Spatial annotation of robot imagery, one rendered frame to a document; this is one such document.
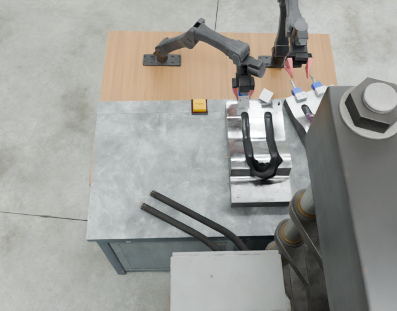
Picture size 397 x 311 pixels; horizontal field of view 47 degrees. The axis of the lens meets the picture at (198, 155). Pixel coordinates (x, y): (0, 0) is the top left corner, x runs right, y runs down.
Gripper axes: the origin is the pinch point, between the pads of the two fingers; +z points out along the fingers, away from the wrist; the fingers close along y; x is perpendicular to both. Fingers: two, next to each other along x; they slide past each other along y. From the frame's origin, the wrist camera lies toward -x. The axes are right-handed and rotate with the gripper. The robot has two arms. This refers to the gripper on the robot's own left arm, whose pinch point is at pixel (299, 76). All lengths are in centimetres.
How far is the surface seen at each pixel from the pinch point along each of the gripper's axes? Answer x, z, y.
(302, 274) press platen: -12, 82, -9
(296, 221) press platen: -35, 72, -14
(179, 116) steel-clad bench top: 39, -3, -50
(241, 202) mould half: 32, 43, -22
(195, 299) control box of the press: -31, 92, -41
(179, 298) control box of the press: -31, 91, -45
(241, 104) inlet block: 26.7, -2.5, -21.2
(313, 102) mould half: 34.1, -8.7, 14.5
